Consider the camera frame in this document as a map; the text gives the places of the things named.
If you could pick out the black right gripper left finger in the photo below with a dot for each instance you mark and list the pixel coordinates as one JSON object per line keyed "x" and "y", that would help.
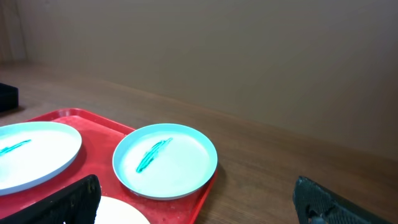
{"x": 75, "y": 204}

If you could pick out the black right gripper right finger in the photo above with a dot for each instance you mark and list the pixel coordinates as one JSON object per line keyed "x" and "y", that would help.
{"x": 317, "y": 204}

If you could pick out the white plate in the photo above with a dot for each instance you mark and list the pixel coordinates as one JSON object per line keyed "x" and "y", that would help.
{"x": 114, "y": 211}

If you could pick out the light blue plate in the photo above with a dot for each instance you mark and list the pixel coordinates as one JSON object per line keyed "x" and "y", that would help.
{"x": 164, "y": 161}
{"x": 34, "y": 152}

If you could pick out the red plastic tray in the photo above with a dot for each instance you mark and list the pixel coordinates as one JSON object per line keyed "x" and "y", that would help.
{"x": 100, "y": 137}

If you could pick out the black water tray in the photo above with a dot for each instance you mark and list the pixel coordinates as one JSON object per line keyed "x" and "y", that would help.
{"x": 9, "y": 97}

